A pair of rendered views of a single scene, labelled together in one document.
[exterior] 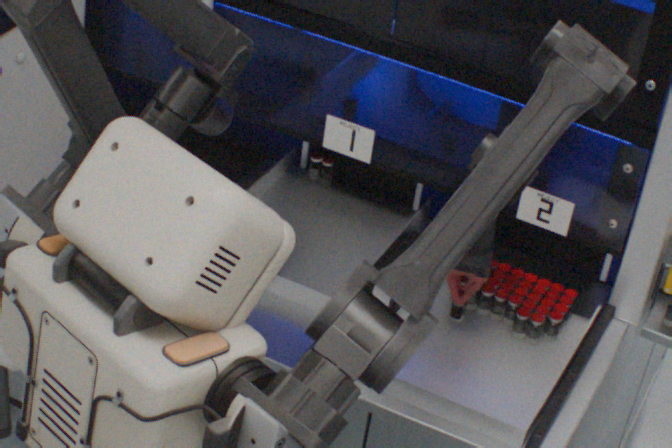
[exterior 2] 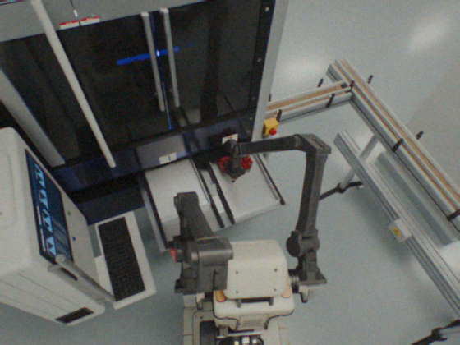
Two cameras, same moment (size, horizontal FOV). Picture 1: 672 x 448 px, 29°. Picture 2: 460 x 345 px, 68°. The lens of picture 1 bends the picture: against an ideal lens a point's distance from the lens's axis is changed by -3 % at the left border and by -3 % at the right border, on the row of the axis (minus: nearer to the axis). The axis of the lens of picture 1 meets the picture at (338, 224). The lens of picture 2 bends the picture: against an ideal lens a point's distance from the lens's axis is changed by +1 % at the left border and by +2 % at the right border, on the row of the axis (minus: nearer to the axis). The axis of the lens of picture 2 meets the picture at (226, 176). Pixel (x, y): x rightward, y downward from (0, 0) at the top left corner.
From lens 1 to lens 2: 1.17 m
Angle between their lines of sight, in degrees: 40
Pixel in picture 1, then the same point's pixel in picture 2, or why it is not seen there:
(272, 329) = not seen: hidden behind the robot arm
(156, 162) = (255, 268)
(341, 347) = (310, 255)
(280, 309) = not seen: hidden behind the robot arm
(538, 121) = (319, 173)
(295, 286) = not seen: hidden behind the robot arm
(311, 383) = (311, 269)
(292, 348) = (213, 223)
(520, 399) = (264, 189)
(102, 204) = (246, 287)
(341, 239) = (182, 181)
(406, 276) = (310, 229)
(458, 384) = (250, 197)
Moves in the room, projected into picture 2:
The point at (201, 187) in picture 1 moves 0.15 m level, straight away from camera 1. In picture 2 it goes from (276, 264) to (238, 236)
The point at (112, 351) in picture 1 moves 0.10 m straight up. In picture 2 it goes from (275, 310) to (280, 305)
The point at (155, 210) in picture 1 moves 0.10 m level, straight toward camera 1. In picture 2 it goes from (266, 278) to (293, 297)
